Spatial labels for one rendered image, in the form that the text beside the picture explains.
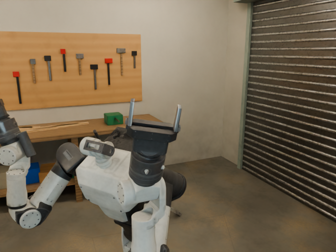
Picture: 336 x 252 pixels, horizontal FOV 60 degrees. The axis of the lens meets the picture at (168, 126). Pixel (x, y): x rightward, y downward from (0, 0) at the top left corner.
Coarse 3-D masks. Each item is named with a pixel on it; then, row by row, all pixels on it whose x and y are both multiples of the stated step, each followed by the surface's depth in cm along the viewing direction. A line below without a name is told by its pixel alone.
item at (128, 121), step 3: (132, 99) 66; (132, 102) 65; (132, 105) 66; (129, 108) 66; (132, 108) 66; (129, 111) 66; (132, 111) 66; (129, 114) 66; (132, 114) 66; (126, 117) 69; (129, 117) 67; (132, 117) 70; (126, 120) 68; (129, 120) 67; (126, 123) 68; (129, 123) 67
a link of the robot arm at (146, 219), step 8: (160, 184) 78; (160, 192) 78; (152, 200) 83; (160, 200) 78; (144, 208) 83; (152, 208) 81; (160, 208) 79; (136, 216) 80; (144, 216) 80; (152, 216) 79; (160, 216) 79; (136, 224) 78; (144, 224) 78; (152, 224) 78
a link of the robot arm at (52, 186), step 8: (48, 176) 118; (56, 176) 117; (40, 184) 118; (48, 184) 116; (56, 184) 117; (64, 184) 119; (40, 192) 116; (48, 192) 116; (56, 192) 118; (32, 200) 115; (40, 200) 115; (48, 200) 116; (40, 208) 113; (48, 208) 116; (24, 216) 109; (32, 216) 111; (40, 216) 113; (24, 224) 109; (32, 224) 112
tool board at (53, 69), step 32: (0, 32) 326; (32, 32) 338; (64, 32) 352; (0, 64) 333; (32, 64) 344; (64, 64) 358; (96, 64) 373; (128, 64) 393; (0, 96) 340; (32, 96) 354; (64, 96) 369; (96, 96) 385; (128, 96) 403
